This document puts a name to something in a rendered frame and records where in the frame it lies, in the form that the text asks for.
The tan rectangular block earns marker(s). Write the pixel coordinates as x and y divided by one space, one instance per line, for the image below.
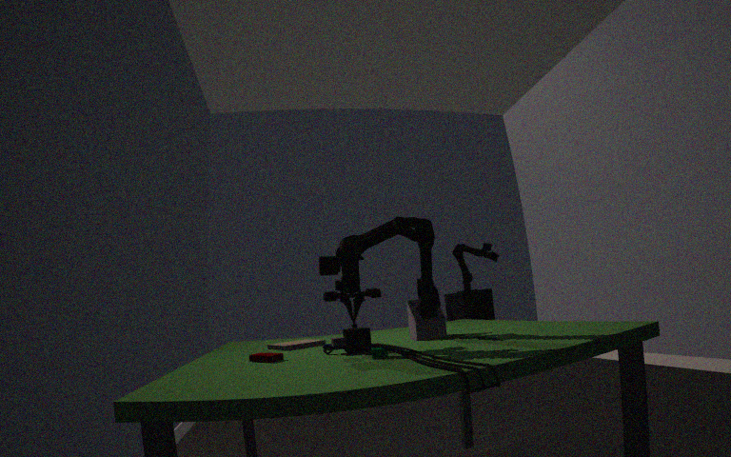
297 344

